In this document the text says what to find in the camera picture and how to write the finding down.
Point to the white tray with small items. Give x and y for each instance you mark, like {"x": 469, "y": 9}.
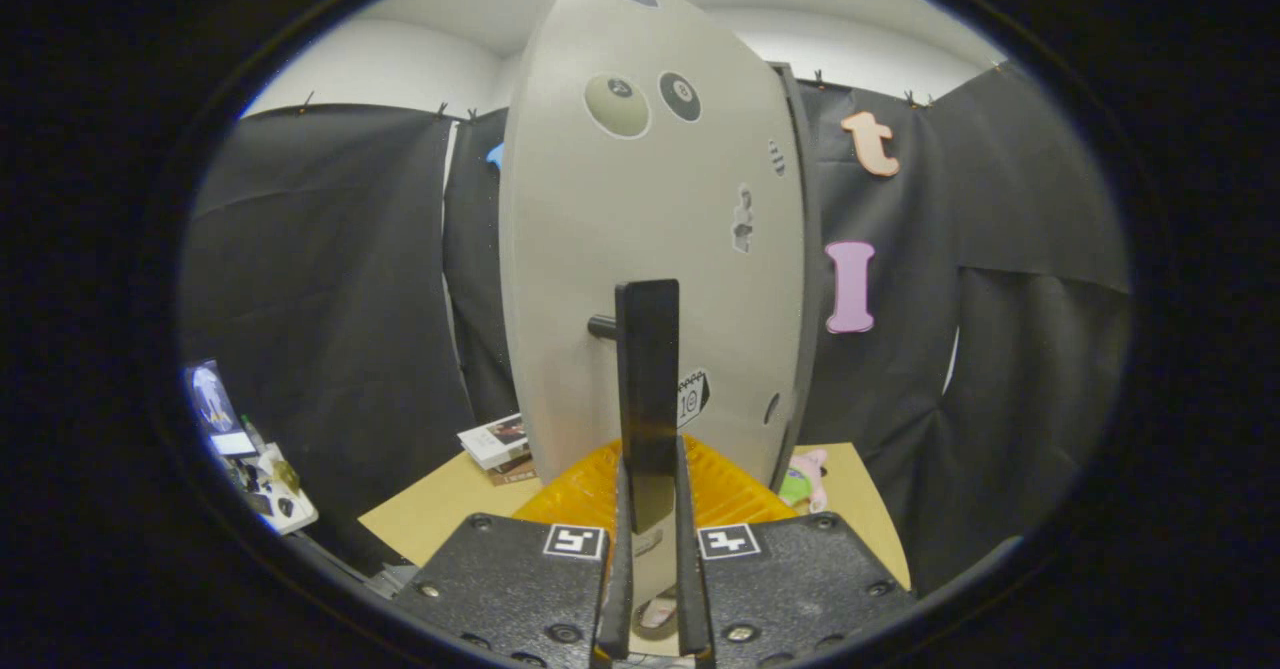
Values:
{"x": 270, "y": 489}

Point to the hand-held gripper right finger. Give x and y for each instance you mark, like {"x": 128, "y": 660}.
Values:
{"x": 692, "y": 589}

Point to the white book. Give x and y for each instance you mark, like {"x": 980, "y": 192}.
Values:
{"x": 492, "y": 441}

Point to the brown book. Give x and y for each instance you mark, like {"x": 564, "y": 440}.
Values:
{"x": 515, "y": 473}

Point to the black backdrop cloth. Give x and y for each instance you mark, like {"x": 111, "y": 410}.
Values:
{"x": 330, "y": 299}

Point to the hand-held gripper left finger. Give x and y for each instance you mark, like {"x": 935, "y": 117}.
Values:
{"x": 618, "y": 589}

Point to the dark grey shoe cabinet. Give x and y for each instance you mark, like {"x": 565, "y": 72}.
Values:
{"x": 813, "y": 249}

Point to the pink and green plush toy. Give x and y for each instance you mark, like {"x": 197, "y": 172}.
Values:
{"x": 803, "y": 479}

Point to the brown fuzzy shoe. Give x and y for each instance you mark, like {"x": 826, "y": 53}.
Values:
{"x": 657, "y": 617}

